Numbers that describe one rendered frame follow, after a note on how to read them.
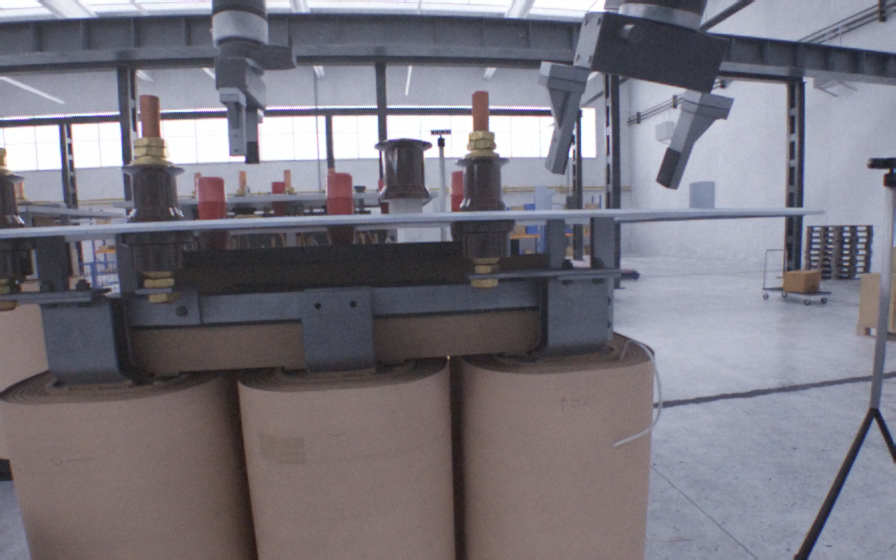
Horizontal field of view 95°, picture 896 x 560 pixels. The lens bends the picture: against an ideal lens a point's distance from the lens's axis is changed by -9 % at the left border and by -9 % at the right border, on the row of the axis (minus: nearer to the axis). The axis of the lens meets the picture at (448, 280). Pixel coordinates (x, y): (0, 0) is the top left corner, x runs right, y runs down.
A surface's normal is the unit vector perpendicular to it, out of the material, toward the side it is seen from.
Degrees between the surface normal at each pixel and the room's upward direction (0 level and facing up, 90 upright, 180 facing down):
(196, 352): 90
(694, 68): 113
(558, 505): 90
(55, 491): 90
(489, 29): 90
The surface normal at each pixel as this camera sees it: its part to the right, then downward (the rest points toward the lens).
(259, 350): 0.14, 0.10
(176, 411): 0.77, 0.04
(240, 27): 0.36, 0.09
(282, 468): -0.21, 0.11
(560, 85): 0.11, 0.49
